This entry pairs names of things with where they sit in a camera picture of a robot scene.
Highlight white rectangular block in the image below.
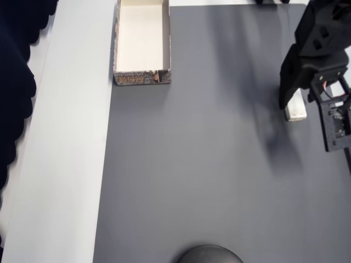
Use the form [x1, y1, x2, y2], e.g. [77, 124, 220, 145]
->
[284, 87, 307, 123]

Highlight patterned open cardboard box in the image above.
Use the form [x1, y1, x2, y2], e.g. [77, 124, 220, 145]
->
[112, 0, 173, 87]

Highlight grey table mat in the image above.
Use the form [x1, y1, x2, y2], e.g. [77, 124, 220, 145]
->
[92, 4, 351, 263]

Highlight dark blue curtain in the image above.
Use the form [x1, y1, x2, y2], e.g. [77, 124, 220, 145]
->
[0, 0, 60, 247]

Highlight red white servo wires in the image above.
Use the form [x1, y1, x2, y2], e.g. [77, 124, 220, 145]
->
[321, 81, 351, 99]

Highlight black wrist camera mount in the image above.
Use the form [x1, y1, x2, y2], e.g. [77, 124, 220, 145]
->
[309, 67, 351, 153]

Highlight black round-base camera stand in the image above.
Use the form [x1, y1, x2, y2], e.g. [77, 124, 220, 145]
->
[175, 244, 245, 263]

